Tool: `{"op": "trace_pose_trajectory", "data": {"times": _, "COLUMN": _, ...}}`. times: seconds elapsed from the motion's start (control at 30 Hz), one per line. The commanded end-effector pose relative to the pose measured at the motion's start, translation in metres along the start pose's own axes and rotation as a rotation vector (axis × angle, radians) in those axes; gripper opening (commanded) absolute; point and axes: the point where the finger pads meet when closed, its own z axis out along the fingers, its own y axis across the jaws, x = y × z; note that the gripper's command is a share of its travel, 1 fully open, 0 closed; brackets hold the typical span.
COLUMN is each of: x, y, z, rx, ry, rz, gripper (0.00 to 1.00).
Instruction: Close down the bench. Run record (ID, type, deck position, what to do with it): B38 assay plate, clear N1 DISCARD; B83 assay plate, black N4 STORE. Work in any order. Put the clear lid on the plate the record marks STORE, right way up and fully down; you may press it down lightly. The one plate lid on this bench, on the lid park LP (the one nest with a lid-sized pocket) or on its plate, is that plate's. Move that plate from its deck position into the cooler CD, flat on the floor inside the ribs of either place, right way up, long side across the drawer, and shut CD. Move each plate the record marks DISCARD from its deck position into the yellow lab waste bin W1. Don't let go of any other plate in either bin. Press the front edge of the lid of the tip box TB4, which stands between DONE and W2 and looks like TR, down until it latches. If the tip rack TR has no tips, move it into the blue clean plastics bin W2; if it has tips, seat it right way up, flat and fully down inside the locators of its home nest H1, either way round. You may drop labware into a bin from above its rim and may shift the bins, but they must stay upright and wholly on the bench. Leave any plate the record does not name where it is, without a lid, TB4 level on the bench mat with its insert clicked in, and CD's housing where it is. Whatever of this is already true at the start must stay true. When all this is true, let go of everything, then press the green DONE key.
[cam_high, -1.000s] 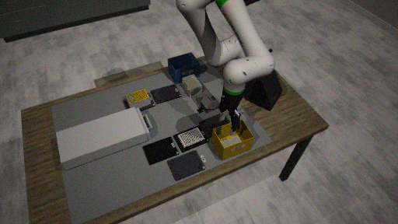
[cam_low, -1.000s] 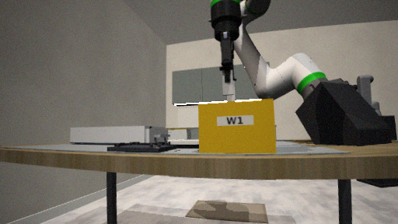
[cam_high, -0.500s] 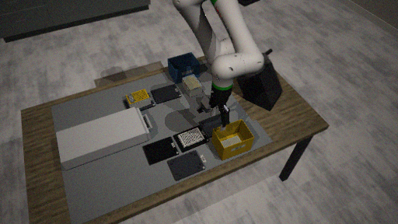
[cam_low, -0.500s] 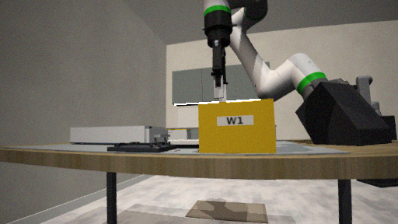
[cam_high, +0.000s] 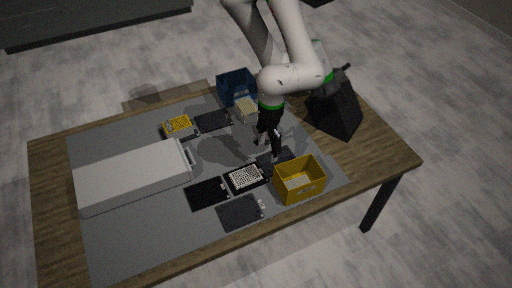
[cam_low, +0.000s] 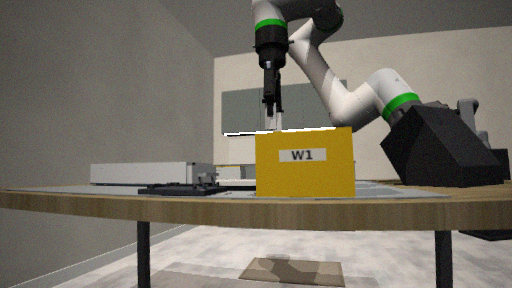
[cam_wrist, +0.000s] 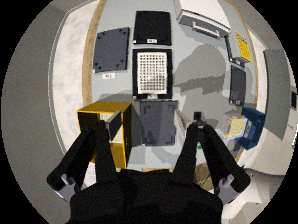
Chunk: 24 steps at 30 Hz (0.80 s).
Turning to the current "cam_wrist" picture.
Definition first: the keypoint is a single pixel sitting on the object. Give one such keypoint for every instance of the dark blue open bin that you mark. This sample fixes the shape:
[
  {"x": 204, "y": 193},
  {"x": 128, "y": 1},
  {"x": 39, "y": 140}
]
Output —
[{"x": 255, "y": 123}]

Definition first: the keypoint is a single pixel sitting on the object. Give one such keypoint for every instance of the yellow bin with label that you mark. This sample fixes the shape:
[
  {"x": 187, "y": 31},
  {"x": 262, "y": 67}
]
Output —
[{"x": 120, "y": 151}]

